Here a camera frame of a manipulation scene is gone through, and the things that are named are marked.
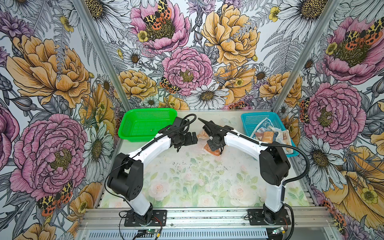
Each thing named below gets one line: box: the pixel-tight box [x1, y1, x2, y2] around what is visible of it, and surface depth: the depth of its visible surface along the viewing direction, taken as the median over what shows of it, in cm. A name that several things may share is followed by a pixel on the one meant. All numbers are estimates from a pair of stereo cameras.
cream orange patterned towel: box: [255, 126, 293, 147], surface depth 101 cm
